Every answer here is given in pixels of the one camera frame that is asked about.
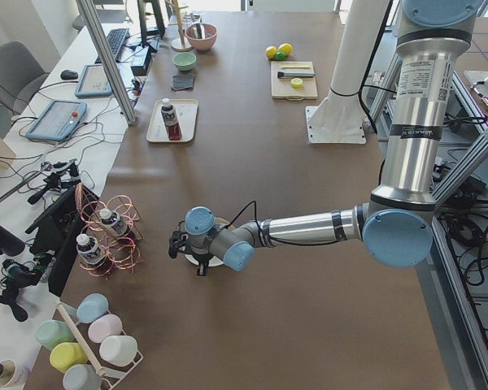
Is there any green lime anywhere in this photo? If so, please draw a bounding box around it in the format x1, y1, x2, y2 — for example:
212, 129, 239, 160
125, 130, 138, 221
274, 51, 286, 61

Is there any green bowl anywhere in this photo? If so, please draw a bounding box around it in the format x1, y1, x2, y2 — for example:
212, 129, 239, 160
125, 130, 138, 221
172, 52, 197, 72

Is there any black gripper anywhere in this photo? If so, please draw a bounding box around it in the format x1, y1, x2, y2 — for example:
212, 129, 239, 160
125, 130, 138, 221
168, 221, 214, 276

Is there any white cup rack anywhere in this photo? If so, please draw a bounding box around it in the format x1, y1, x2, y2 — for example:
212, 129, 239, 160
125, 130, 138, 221
55, 301, 144, 389

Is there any copper wire bottle rack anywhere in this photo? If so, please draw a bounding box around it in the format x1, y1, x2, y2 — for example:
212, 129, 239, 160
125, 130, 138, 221
75, 184, 143, 278

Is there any yellow plastic knife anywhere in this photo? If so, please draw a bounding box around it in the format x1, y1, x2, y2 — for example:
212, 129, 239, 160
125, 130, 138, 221
281, 64, 311, 70

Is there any cream rabbit tray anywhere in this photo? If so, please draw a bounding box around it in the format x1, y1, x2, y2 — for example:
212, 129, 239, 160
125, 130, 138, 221
146, 98, 198, 143

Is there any grey cup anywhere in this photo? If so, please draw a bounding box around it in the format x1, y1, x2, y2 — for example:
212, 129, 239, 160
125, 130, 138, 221
63, 364, 102, 390

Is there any tea bottle in rack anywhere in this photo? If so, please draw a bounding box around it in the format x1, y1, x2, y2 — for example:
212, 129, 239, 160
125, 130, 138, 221
76, 233, 113, 277
99, 208, 137, 241

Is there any half lemon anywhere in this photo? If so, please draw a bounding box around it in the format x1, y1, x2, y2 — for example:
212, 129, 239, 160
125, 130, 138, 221
290, 78, 303, 89

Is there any black keyboard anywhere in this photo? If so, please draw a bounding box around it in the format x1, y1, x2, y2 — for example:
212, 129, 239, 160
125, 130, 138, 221
107, 28, 129, 62

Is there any dark tea bottle on tray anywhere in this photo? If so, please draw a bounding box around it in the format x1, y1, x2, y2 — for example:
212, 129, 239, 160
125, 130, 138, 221
160, 98, 182, 141

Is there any wooden cutting board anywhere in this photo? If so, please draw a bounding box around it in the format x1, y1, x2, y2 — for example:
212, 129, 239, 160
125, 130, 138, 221
270, 61, 318, 100

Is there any metal tin cup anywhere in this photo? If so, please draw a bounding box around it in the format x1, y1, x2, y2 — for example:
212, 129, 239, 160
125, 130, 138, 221
0, 359, 30, 389

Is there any black box stand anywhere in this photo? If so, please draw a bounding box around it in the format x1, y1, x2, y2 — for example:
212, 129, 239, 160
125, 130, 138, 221
25, 184, 98, 297

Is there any pink bowl with ice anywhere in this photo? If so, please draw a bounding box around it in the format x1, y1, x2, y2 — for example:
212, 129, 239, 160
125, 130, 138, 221
185, 22, 218, 51

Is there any blue cup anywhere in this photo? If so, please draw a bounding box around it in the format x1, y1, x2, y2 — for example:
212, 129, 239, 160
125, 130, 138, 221
76, 293, 109, 323

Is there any black computer mouse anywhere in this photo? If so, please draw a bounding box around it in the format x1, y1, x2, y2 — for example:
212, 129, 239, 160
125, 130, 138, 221
60, 70, 79, 80

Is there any white round plate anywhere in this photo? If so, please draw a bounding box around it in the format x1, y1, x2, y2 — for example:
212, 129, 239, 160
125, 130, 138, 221
185, 217, 231, 268

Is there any steel muddler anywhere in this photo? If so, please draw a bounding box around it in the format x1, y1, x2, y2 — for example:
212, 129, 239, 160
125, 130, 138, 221
277, 70, 315, 79

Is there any near teach pendant tablet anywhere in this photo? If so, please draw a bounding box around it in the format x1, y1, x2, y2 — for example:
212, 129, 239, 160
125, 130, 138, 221
25, 100, 87, 142

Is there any far teach pendant tablet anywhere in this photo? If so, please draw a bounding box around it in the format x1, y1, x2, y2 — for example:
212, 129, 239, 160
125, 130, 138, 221
75, 64, 112, 98

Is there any aluminium frame post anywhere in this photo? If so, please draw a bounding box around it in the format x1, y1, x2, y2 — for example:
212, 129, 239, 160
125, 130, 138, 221
76, 0, 137, 125

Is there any white cup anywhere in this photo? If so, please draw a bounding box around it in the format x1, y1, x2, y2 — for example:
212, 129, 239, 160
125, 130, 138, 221
99, 335, 138, 366

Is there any lower yellow lemon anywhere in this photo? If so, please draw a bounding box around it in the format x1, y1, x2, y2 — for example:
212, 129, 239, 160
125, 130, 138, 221
278, 42, 293, 57

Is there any pink cup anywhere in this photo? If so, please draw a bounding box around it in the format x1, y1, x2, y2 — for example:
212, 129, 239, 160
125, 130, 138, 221
88, 314, 123, 344

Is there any upper yellow lemon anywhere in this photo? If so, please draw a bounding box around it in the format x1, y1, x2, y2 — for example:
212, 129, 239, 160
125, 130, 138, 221
265, 45, 277, 59

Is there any yellow cup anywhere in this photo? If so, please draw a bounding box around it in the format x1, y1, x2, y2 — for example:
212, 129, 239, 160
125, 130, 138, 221
50, 342, 89, 374

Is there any yellow lemon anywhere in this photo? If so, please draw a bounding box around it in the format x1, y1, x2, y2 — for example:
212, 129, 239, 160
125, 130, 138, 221
265, 45, 277, 59
278, 42, 293, 57

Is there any green cup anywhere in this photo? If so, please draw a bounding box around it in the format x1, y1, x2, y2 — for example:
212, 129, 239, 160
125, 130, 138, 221
36, 319, 75, 350

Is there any teach pendant tablet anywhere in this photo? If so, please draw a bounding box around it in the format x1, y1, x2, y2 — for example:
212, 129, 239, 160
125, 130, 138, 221
25, 100, 87, 142
75, 64, 112, 98

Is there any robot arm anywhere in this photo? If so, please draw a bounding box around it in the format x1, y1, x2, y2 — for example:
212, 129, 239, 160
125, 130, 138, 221
168, 1, 481, 275

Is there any grey folded cloth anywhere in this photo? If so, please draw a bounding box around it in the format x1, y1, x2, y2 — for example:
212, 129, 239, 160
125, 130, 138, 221
172, 74, 195, 91

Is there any grey office chair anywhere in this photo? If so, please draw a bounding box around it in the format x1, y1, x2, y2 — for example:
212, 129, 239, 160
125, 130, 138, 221
0, 41, 50, 118

